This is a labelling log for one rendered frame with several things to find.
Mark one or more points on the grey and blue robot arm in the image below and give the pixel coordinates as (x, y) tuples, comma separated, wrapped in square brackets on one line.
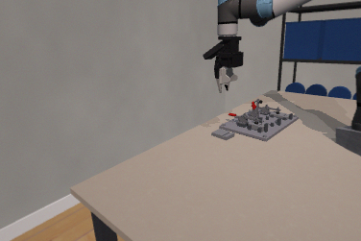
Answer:
[(262, 11)]

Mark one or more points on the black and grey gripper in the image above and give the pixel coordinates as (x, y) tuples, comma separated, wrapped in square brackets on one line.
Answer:
[(229, 57)]

